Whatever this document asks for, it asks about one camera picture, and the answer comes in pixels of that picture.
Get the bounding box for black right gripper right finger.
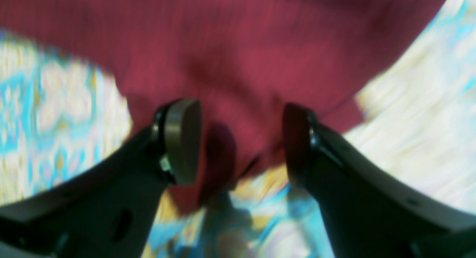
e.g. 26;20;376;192
282;103;476;258

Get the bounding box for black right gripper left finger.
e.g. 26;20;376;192
1;99;202;258

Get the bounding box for maroon t-shirt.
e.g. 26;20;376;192
1;0;446;213

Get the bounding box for patterned tablecloth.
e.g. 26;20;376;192
1;0;475;258

